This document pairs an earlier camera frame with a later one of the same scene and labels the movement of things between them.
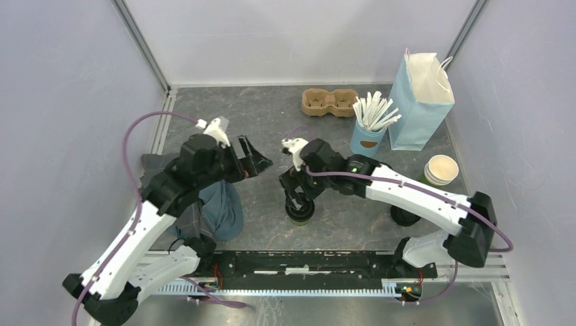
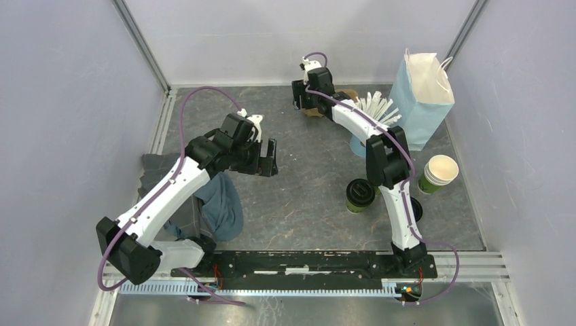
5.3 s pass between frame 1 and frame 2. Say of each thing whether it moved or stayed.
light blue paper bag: stayed
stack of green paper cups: stayed
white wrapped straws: stayed
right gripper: moved
